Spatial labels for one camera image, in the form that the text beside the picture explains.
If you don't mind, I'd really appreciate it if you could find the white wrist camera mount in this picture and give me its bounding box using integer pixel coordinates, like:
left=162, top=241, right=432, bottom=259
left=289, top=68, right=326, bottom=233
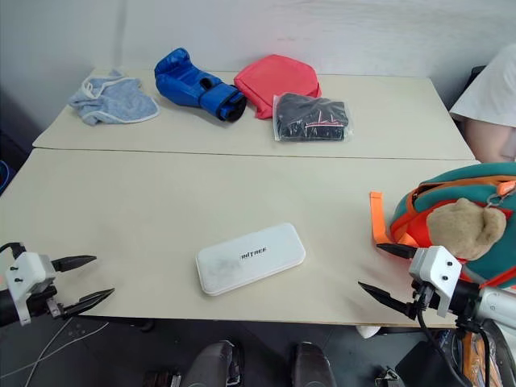
left=408, top=245, right=463, bottom=318
left=6, top=252, right=57, bottom=327

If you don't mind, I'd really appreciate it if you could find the person in white shirt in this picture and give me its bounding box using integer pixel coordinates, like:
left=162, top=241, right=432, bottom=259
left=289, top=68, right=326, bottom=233
left=448, top=41, right=516, bottom=164

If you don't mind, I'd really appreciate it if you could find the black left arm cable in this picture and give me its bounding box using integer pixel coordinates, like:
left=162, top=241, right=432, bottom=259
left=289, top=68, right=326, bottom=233
left=0, top=241, right=24, bottom=259

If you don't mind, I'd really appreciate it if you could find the blue boxing glove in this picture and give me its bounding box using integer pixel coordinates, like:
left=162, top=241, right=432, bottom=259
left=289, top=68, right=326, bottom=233
left=154, top=48, right=248, bottom=123

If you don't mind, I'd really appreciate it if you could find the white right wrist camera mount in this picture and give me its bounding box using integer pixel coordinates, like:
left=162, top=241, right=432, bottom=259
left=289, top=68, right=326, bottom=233
left=408, top=245, right=463, bottom=318

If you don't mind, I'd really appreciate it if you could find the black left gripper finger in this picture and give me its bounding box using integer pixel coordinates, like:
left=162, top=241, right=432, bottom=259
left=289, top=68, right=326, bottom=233
left=51, top=254, right=98, bottom=273
left=62, top=287, right=116, bottom=318

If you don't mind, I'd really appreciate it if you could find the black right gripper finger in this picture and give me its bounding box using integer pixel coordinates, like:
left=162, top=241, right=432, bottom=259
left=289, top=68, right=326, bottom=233
left=357, top=281, right=416, bottom=320
left=376, top=243, right=417, bottom=260

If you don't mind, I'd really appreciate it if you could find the light blue cloth garment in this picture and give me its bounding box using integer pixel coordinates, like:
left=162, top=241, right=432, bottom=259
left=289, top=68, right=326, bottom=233
left=68, top=69, right=160, bottom=127

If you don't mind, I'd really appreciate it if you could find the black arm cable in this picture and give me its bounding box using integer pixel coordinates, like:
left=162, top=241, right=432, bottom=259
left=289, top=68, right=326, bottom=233
left=414, top=281, right=473, bottom=387
left=0, top=241, right=24, bottom=259

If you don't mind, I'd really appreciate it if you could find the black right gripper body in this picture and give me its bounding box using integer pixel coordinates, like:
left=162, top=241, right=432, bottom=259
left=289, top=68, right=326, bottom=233
left=406, top=280, right=440, bottom=322

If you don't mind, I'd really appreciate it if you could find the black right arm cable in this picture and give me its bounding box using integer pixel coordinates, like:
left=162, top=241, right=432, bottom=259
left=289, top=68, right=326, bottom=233
left=414, top=281, right=473, bottom=387

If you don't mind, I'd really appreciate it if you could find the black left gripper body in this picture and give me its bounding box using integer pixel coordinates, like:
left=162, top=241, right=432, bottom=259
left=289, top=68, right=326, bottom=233
left=25, top=257, right=68, bottom=319

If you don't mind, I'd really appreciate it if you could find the black flat floor object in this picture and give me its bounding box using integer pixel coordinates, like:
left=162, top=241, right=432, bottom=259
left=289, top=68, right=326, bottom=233
left=393, top=340, right=473, bottom=387

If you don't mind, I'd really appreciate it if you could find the thin white floor cable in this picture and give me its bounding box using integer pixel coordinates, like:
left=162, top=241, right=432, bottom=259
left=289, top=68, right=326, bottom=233
left=0, top=317, right=110, bottom=387

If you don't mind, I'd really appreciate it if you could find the dark rounded shape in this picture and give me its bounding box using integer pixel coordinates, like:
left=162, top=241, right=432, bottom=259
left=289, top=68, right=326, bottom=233
left=188, top=339, right=243, bottom=387
left=289, top=341, right=338, bottom=387

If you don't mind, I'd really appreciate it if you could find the coral red fabric bag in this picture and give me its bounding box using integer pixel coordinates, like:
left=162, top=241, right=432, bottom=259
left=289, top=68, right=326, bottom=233
left=233, top=54, right=323, bottom=120

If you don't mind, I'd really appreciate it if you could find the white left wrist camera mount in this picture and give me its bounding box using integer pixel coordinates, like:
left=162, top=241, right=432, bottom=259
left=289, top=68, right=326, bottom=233
left=6, top=252, right=57, bottom=327

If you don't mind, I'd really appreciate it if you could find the black garment in clear bag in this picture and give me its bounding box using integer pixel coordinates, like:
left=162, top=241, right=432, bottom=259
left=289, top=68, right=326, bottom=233
left=272, top=92, right=356, bottom=143

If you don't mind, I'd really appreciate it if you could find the green and orange backpack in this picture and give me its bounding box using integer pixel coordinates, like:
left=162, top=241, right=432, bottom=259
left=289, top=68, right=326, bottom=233
left=369, top=161, right=516, bottom=289

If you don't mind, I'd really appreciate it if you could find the white rectangular case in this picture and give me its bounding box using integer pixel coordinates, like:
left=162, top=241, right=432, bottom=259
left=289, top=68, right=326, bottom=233
left=195, top=222, right=306, bottom=298

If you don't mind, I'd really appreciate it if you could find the tan plush toy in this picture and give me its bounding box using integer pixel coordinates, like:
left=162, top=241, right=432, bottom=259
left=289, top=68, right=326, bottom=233
left=426, top=198, right=507, bottom=261

